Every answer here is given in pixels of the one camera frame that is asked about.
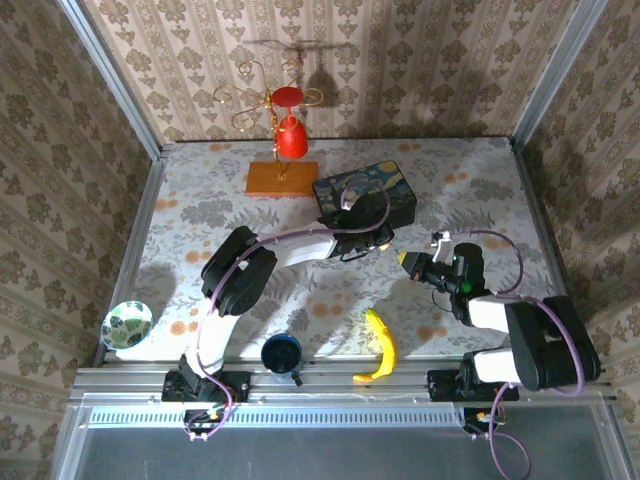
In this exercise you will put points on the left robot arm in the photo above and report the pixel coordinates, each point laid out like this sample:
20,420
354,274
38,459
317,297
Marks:
240,275

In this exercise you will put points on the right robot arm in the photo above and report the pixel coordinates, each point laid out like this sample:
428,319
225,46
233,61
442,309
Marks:
550,340

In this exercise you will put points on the starry night painted tin box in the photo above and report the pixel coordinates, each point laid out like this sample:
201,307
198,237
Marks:
380,175

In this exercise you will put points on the yellow banana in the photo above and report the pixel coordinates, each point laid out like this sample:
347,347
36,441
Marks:
387,350

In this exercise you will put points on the gold rack with wooden base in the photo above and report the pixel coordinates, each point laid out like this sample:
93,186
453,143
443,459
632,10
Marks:
265,182

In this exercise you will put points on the red wine glass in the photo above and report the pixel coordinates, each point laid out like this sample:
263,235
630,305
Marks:
291,140

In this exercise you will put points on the small connector board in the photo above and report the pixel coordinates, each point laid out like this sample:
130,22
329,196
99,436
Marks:
482,420
207,422

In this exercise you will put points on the blue mug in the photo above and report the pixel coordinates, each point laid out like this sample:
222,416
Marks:
281,355

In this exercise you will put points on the grey metal sheet panel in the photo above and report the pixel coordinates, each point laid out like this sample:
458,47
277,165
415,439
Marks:
325,455

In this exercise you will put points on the leaf patterned bowl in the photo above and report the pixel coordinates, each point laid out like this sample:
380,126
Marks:
127,325

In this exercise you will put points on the aluminium table edge rail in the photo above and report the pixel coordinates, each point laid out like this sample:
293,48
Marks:
542,225
132,250

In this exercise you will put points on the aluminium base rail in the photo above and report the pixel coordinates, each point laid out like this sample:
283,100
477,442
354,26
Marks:
340,390

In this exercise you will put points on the aluminium frame post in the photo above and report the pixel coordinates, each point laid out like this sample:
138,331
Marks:
555,75
118,85

